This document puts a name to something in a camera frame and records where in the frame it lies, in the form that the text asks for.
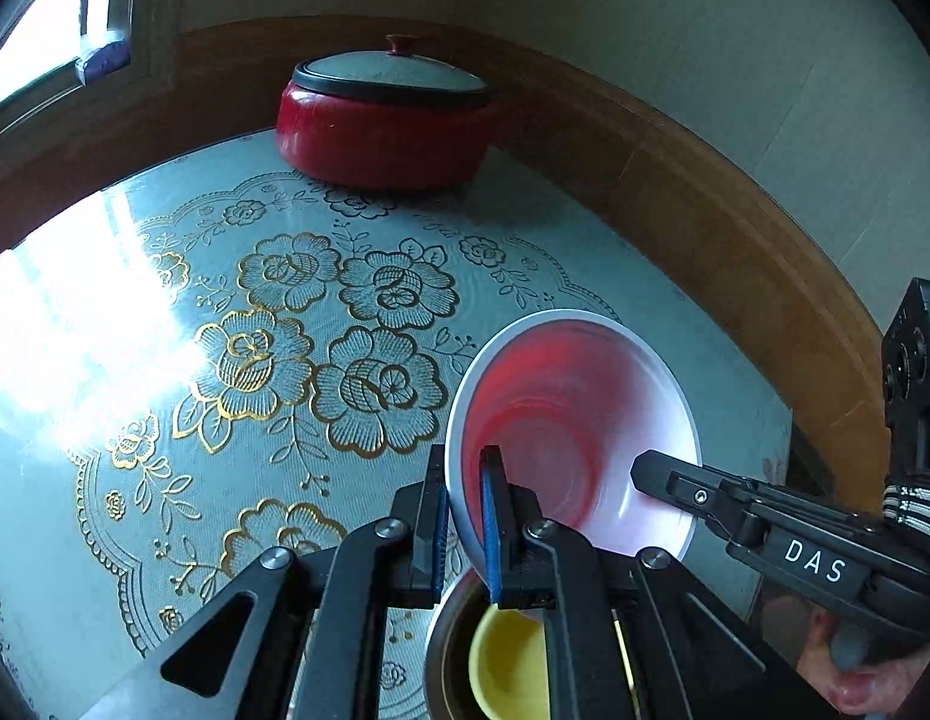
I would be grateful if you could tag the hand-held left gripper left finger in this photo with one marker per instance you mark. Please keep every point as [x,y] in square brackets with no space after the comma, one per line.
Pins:
[437,532]

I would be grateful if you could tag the dark bowl with yellow inside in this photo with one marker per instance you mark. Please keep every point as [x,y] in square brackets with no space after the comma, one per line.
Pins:
[450,652]

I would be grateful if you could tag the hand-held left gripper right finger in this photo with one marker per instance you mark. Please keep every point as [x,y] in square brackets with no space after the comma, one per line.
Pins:
[493,532]

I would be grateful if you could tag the floral lace tablecloth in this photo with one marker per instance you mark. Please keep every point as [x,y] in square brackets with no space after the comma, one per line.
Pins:
[210,277]

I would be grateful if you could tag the grey pot lid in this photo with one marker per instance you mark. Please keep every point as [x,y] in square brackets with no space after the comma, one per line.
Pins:
[390,75]

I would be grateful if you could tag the person's right hand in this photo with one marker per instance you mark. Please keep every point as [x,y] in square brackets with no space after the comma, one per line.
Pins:
[855,690]

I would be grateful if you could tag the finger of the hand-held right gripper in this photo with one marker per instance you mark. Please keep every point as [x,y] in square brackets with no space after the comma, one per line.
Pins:
[690,491]
[810,510]

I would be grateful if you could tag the red plastic bowl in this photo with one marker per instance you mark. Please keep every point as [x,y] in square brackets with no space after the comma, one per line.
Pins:
[585,405]

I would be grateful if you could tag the window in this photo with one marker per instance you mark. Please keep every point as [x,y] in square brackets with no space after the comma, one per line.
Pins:
[30,37]

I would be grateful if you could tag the red cooking pot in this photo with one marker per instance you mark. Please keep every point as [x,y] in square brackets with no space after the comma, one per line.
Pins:
[375,142]

